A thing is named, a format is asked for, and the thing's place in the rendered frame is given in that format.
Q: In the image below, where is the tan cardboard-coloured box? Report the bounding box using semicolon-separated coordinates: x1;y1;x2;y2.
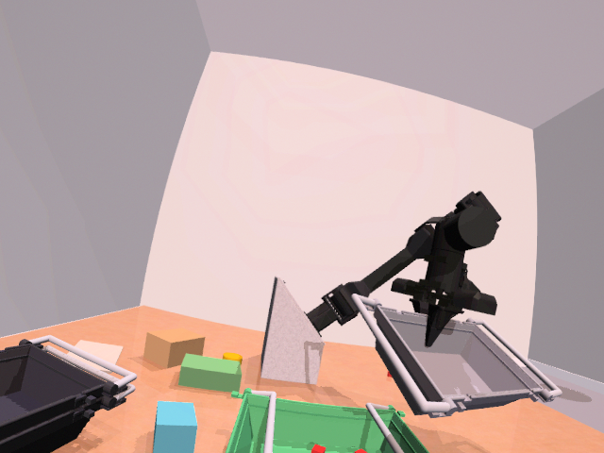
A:
143;327;206;369

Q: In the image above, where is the light blue block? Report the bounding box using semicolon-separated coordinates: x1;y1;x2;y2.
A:
153;401;198;453

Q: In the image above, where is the yellow short cylinder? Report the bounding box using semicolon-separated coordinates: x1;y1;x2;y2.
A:
222;352;243;365

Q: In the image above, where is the green plastic tray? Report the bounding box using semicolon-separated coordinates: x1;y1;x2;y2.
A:
226;388;430;453

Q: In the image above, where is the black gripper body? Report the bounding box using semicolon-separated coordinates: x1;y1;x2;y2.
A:
391;249;497;316

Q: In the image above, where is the pale pink flat rectangular sheet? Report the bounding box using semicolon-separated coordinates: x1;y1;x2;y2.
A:
67;340;123;374

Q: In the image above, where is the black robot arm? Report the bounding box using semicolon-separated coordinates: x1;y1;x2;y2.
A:
303;191;501;337

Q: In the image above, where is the green rectangular block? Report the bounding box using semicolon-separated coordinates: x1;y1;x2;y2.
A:
178;354;242;393

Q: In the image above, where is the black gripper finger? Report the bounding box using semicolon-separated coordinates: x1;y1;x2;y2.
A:
410;298;428;315
425;303;464;347

